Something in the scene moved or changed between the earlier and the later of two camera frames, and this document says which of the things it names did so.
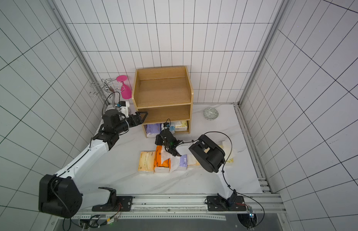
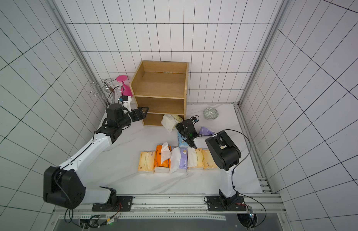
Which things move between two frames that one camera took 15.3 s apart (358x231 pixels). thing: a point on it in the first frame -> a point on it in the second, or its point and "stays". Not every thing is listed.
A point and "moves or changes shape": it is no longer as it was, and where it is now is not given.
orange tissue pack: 162,161 stays
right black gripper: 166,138 -> 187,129
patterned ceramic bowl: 210,113 stays
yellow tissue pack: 146,162 stays
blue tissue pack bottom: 172,129 -> 182,142
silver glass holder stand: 105,88 stays
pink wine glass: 125,91 stays
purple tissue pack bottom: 153,130 -> 205,131
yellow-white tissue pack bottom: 180,125 moves or changes shape
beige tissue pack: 191,160 stays
